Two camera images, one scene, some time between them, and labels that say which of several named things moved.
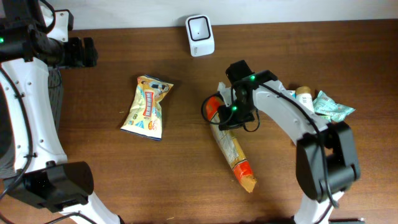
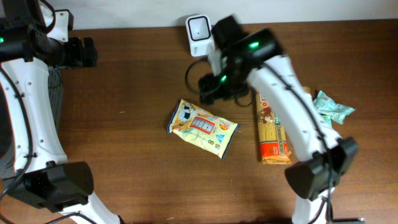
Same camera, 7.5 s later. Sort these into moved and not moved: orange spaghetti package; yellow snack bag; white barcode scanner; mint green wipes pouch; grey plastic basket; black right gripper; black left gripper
Moved: yellow snack bag; orange spaghetti package; black right gripper
Not moved: grey plastic basket; black left gripper; white barcode scanner; mint green wipes pouch
